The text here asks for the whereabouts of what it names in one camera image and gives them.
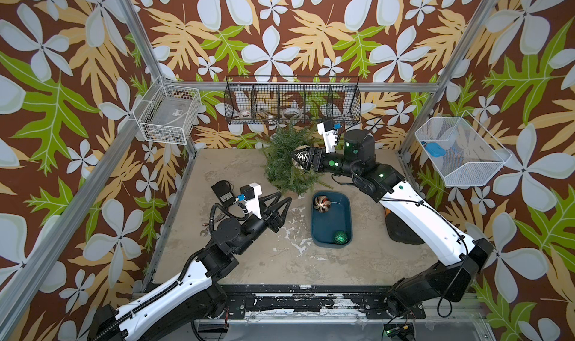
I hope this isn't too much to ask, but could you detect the red and gold ornament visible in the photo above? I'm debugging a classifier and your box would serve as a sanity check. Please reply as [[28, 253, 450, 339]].
[[313, 195, 332, 213]]

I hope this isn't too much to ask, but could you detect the white mesh basket right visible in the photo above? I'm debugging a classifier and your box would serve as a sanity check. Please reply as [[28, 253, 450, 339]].
[[415, 112, 512, 188]]

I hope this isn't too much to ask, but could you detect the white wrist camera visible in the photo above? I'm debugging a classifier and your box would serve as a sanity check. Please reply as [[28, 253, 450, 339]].
[[237, 183, 262, 219], [317, 120, 342, 154]]

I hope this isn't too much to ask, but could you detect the blue object in mesh basket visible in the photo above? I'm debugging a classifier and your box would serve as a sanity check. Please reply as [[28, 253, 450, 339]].
[[423, 143, 447, 158]]

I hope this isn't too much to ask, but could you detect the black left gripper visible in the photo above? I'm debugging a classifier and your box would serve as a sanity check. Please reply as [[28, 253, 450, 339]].
[[231, 190, 286, 256]]

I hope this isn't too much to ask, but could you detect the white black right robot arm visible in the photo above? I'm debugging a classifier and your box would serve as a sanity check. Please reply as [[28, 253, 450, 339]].
[[290, 130, 494, 317]]

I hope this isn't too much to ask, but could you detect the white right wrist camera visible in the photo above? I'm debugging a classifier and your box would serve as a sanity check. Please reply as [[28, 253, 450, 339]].
[[317, 120, 342, 154]]

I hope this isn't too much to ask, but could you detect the gold ribbed ornament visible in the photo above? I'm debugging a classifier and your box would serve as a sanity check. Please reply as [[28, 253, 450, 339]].
[[291, 146, 310, 170]]

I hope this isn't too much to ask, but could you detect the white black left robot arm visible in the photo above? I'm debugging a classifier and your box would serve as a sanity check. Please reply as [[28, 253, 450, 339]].
[[86, 192, 292, 340]]

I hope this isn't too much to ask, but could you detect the black wire basket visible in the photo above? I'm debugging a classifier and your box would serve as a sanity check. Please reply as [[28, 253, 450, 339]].
[[223, 75, 361, 125]]

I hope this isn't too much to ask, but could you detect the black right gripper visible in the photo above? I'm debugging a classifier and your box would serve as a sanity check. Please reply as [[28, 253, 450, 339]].
[[293, 148, 364, 183]]

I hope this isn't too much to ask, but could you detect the teal plastic tray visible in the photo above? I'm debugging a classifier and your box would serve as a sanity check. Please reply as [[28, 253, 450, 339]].
[[311, 191, 353, 249]]

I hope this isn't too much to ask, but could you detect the white wire basket left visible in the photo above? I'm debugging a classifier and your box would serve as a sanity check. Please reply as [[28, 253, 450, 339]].
[[134, 78, 202, 146]]

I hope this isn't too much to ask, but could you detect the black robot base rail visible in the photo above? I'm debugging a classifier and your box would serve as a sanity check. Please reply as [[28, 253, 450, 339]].
[[134, 283, 428, 322]]

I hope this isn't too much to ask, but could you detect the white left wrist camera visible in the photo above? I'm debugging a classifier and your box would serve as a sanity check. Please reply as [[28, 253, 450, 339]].
[[237, 183, 262, 219]]

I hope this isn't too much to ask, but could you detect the small green christmas tree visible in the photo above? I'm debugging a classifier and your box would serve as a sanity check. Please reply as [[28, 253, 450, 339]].
[[258, 126, 321, 196]]

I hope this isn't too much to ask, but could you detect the black power adapter box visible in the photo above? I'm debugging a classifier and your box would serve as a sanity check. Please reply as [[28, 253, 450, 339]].
[[211, 180, 236, 209]]

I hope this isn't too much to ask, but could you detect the green glitter ornament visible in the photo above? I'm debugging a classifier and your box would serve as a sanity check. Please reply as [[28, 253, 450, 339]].
[[332, 230, 350, 245]]

